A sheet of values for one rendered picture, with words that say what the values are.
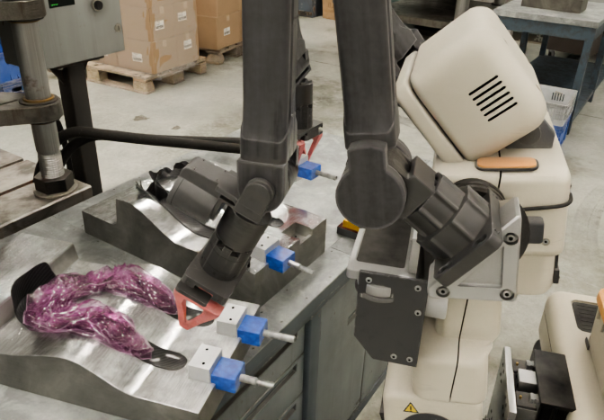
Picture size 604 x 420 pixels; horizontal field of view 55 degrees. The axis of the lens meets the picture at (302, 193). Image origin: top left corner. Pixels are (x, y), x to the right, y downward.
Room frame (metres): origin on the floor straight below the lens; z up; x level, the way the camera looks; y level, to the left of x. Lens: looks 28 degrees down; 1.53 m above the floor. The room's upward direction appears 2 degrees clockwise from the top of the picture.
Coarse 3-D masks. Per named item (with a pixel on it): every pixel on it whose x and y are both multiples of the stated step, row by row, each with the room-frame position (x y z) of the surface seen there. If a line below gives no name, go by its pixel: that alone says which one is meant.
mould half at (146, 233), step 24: (120, 192) 1.25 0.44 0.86; (96, 216) 1.13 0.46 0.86; (120, 216) 1.08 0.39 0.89; (144, 216) 1.04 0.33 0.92; (168, 216) 1.06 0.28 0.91; (288, 216) 1.11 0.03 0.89; (312, 216) 1.11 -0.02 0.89; (120, 240) 1.09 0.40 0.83; (144, 240) 1.05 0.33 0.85; (168, 240) 1.01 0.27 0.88; (192, 240) 1.01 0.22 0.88; (288, 240) 1.01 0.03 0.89; (312, 240) 1.06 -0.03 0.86; (168, 264) 1.01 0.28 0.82; (264, 264) 0.92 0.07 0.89; (240, 288) 0.91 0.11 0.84; (264, 288) 0.92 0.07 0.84
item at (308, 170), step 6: (306, 156) 1.28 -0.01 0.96; (300, 162) 1.26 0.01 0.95; (306, 162) 1.27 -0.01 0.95; (312, 162) 1.27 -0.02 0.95; (300, 168) 1.24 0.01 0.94; (306, 168) 1.24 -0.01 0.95; (312, 168) 1.24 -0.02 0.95; (318, 168) 1.25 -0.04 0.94; (300, 174) 1.24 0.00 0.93; (306, 174) 1.23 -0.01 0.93; (312, 174) 1.23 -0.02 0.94; (318, 174) 1.23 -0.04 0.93; (324, 174) 1.22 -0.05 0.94; (330, 174) 1.22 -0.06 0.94
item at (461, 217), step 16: (448, 192) 0.57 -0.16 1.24; (464, 192) 0.58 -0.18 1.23; (432, 208) 0.56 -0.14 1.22; (448, 208) 0.56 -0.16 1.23; (464, 208) 0.56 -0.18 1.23; (480, 208) 0.56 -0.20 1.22; (496, 208) 0.59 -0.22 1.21; (416, 224) 0.56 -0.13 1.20; (432, 224) 0.55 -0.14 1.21; (448, 224) 0.55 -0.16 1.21; (464, 224) 0.55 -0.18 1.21; (480, 224) 0.55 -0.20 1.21; (496, 224) 0.55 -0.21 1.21; (416, 240) 0.58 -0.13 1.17; (432, 240) 0.55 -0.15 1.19; (448, 240) 0.54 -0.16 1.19; (464, 240) 0.54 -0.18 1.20; (480, 240) 0.53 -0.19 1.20; (496, 240) 0.52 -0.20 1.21; (448, 256) 0.54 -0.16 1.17; (464, 256) 0.52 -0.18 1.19; (480, 256) 0.52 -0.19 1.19; (448, 272) 0.52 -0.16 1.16; (464, 272) 0.52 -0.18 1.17
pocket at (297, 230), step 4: (292, 224) 1.08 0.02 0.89; (296, 224) 1.08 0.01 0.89; (300, 224) 1.08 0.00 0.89; (288, 228) 1.06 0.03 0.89; (292, 228) 1.08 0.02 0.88; (296, 228) 1.08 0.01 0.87; (300, 228) 1.08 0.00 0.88; (304, 228) 1.07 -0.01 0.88; (308, 228) 1.07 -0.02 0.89; (284, 232) 1.05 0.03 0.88; (288, 232) 1.06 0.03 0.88; (292, 232) 1.08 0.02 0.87; (296, 232) 1.08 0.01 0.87; (300, 232) 1.08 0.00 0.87; (304, 232) 1.07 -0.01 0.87; (308, 232) 1.07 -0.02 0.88; (292, 236) 1.07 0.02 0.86; (296, 236) 1.07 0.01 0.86; (300, 236) 1.07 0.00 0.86; (304, 236) 1.07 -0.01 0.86; (308, 236) 1.05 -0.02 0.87; (300, 240) 1.05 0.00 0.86; (304, 240) 1.04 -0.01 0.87; (300, 244) 1.02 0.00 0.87
